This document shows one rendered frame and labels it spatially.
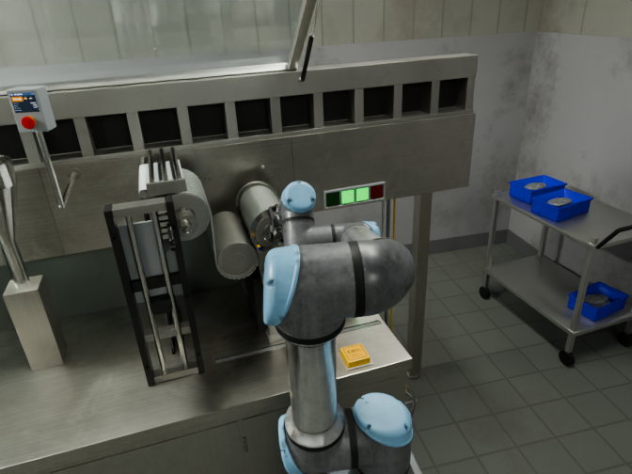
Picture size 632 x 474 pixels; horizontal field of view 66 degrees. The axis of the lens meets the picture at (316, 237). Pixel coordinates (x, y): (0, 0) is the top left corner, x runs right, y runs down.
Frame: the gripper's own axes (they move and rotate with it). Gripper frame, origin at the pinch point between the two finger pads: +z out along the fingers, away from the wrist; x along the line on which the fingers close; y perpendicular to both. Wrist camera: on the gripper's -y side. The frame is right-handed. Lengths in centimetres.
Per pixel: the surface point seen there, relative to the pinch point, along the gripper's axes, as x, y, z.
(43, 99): 52, 39, -24
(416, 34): -139, 144, 109
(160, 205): 30.8, 10.0, -19.4
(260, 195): 1.1, 18.5, 9.4
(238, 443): 22, -53, 15
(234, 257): 13.3, -0.6, 5.9
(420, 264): -79, -6, 74
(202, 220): 20.7, 9.9, -1.8
